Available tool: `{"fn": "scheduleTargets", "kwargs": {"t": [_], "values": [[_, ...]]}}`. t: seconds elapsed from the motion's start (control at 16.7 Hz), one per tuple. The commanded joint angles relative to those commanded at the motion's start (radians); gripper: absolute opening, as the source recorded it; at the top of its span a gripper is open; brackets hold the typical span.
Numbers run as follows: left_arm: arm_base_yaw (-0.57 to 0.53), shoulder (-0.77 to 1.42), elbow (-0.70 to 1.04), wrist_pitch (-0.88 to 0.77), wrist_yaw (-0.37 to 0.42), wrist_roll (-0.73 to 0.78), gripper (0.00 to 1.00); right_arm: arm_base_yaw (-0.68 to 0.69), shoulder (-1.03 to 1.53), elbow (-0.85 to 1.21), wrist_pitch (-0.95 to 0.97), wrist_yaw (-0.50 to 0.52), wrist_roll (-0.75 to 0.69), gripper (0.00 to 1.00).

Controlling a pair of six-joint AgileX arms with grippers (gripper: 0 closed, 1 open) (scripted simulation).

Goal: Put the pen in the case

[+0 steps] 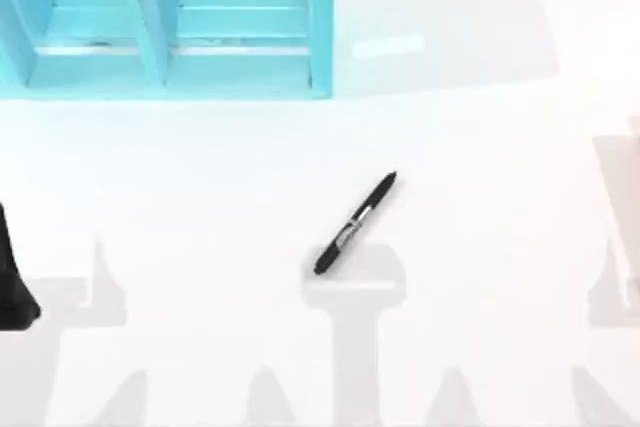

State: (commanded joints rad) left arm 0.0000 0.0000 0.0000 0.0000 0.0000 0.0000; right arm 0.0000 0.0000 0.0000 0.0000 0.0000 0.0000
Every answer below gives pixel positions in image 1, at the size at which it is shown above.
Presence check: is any black marker pen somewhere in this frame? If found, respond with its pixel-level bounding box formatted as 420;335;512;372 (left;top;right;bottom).
313;170;399;277

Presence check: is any light blue rack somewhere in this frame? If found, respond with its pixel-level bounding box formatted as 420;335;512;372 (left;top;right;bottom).
0;0;335;102

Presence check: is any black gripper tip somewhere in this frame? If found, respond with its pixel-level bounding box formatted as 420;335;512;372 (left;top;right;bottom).
0;203;43;332

